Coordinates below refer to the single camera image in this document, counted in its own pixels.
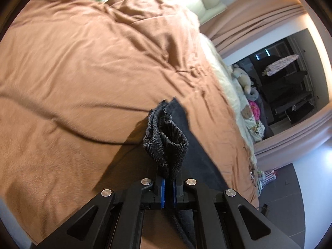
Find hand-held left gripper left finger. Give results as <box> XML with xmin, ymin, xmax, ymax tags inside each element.
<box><xmin>31</xmin><ymin>175</ymin><xmax>166</xmax><ymax>249</ymax></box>

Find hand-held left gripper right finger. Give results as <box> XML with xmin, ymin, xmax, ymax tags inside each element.
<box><xmin>172</xmin><ymin>177</ymin><xmax>303</xmax><ymax>249</ymax></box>

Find black pants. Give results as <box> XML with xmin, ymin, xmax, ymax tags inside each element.
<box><xmin>142</xmin><ymin>97</ymin><xmax>229</xmax><ymax>249</ymax></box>

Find striped gift bags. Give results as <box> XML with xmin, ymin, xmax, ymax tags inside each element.
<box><xmin>262</xmin><ymin>168</ymin><xmax>278</xmax><ymax>181</ymax></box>

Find bear print pillow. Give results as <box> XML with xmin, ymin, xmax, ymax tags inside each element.
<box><xmin>240</xmin><ymin>93</ymin><xmax>266</xmax><ymax>143</ymax></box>

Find pink fluffy cloth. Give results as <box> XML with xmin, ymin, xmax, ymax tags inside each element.
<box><xmin>248</xmin><ymin>101</ymin><xmax>261</xmax><ymax>121</ymax></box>

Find cream duvet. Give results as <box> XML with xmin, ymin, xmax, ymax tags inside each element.
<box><xmin>198</xmin><ymin>32</ymin><xmax>258</xmax><ymax>161</ymax></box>

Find grey plush toy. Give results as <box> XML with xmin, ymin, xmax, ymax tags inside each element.
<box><xmin>246</xmin><ymin>87</ymin><xmax>260</xmax><ymax>101</ymax></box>

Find beige plush toy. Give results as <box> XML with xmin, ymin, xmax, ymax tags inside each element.
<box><xmin>231</xmin><ymin>64</ymin><xmax>254</xmax><ymax>94</ymax></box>

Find orange blanket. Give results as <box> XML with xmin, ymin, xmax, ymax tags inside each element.
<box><xmin>0</xmin><ymin>0</ymin><xmax>260</xmax><ymax>249</ymax></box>

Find cream padded headboard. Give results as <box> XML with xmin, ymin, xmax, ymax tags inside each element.
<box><xmin>75</xmin><ymin>0</ymin><xmax>249</xmax><ymax>26</ymax></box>

